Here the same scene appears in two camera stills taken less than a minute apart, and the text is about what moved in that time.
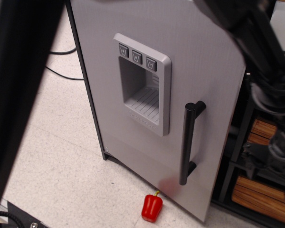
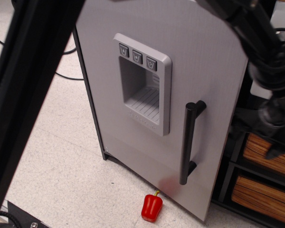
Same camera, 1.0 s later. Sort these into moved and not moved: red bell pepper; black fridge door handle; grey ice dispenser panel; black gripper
Moved: black gripper
Not moved: black fridge door handle; red bell pepper; grey ice dispenser panel
